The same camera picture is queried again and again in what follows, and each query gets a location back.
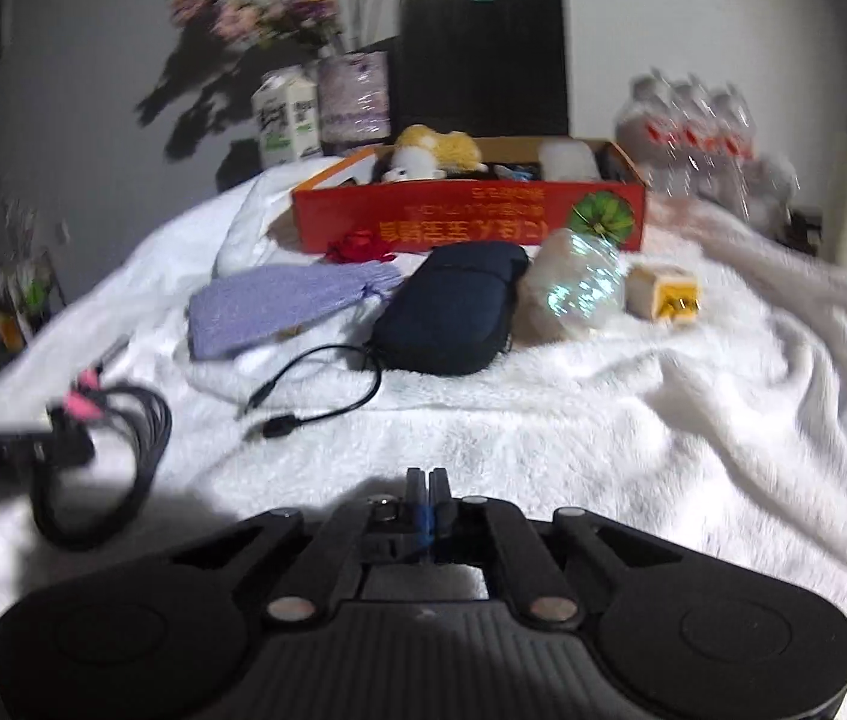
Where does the clear plastic bottle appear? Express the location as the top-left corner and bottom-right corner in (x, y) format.
(517, 229), (628, 342)

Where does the navy blue pouch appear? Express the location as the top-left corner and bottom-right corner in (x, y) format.
(369, 241), (531, 376)

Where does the purple wrapped vase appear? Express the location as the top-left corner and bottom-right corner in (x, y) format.
(316, 51), (392, 158)

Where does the small cream box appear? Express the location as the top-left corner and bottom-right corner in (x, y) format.
(625, 264), (701, 325)

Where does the glass jar with white lid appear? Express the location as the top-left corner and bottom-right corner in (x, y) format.
(738, 154), (803, 241)

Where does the colourful clutter pile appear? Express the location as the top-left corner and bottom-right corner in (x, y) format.
(0, 251), (68, 391)

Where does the shrink-wrapped water bottle pack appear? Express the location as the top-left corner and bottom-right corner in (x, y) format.
(614, 71), (762, 200)

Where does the black cable bundle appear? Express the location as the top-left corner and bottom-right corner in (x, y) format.
(27, 384), (173, 548)

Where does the white translucent packet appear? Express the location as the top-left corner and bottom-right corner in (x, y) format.
(539, 136), (604, 182)

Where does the black usb cable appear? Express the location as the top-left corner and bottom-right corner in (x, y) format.
(243, 343), (385, 440)

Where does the yellow and white plush toy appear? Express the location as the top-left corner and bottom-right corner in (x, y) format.
(382, 125), (489, 183)

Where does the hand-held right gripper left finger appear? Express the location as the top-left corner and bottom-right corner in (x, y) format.
(168, 467), (430, 625)

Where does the white fluffy blanket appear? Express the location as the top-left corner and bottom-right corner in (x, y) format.
(0, 157), (847, 720)

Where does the purple knit pouch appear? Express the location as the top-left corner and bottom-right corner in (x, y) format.
(187, 261), (405, 361)

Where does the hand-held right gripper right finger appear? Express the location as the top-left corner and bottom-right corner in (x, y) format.
(430, 467), (683, 625)

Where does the red cardboard box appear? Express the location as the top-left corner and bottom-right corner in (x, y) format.
(290, 136), (650, 256)

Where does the white milk carton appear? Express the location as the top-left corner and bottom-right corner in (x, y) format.
(252, 66), (321, 168)

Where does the black paper bag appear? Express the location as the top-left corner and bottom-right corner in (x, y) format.
(389, 0), (570, 140)

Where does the red fabric flower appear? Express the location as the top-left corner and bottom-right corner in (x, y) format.
(327, 231), (379, 263)

